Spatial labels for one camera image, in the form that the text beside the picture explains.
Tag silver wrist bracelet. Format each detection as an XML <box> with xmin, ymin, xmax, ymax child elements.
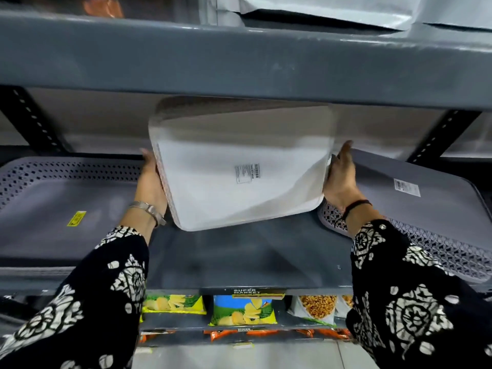
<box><xmin>128</xmin><ymin>200</ymin><xmax>167</xmax><ymax>227</ymax></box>

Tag white fried snack packet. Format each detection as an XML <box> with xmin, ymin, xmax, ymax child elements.
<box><xmin>334</xmin><ymin>295</ymin><xmax>354</xmax><ymax>319</ymax></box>
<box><xmin>288</xmin><ymin>295</ymin><xmax>338</xmax><ymax>326</ymax></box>

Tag white plastic tray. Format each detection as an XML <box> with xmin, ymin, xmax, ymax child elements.
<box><xmin>148</xmin><ymin>97</ymin><xmax>336</xmax><ymax>232</ymax></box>

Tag grey tray with yellow sticker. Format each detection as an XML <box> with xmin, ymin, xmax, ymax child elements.
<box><xmin>0</xmin><ymin>156</ymin><xmax>145</xmax><ymax>266</ymax></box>

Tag black wrist band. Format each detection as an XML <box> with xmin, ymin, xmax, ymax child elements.
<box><xmin>341</xmin><ymin>199</ymin><xmax>373</xmax><ymax>223</ymax></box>

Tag black yellow shelf label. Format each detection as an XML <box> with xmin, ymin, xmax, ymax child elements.
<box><xmin>231</xmin><ymin>288</ymin><xmax>286</xmax><ymax>300</ymax></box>

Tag person's right hand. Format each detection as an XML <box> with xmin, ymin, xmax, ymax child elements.
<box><xmin>322</xmin><ymin>140</ymin><xmax>366</xmax><ymax>214</ymax></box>

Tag person's right forearm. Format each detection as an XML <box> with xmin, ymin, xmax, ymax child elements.
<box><xmin>341</xmin><ymin>203</ymin><xmax>492</xmax><ymax>369</ymax></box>

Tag person's left hand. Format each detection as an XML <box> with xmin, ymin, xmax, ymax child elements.
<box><xmin>131</xmin><ymin>148</ymin><xmax>168</xmax><ymax>217</ymax></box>

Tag white plastic bag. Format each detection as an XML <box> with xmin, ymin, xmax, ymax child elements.
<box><xmin>238</xmin><ymin>0</ymin><xmax>423</xmax><ymax>31</ymax></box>
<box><xmin>207</xmin><ymin>0</ymin><xmax>247</xmax><ymax>27</ymax></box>

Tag person's left forearm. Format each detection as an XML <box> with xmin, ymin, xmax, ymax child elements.
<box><xmin>0</xmin><ymin>205</ymin><xmax>168</xmax><ymax>369</ymax></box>

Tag black perforated shelf upright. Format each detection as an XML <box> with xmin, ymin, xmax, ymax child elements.
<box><xmin>407</xmin><ymin>109</ymin><xmax>482</xmax><ymax>166</ymax></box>
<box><xmin>0</xmin><ymin>85</ymin><xmax>72</xmax><ymax>154</ymax></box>

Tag grey tray with white label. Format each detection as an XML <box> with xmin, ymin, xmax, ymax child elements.
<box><xmin>318</xmin><ymin>148</ymin><xmax>492</xmax><ymax>283</ymax></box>

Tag yellow green chips packet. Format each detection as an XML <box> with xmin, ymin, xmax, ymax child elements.
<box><xmin>141</xmin><ymin>294</ymin><xmax>207</xmax><ymax>315</ymax></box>

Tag orange snack packet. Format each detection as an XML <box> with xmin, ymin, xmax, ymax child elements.
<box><xmin>295</xmin><ymin>328</ymin><xmax>353</xmax><ymax>340</ymax></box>
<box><xmin>139</xmin><ymin>330</ymin><xmax>177</xmax><ymax>343</ymax></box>
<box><xmin>209</xmin><ymin>329</ymin><xmax>281</xmax><ymax>342</ymax></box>

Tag blue green chips packet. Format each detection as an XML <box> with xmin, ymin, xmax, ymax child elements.
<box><xmin>209</xmin><ymin>295</ymin><xmax>278</xmax><ymax>327</ymax></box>

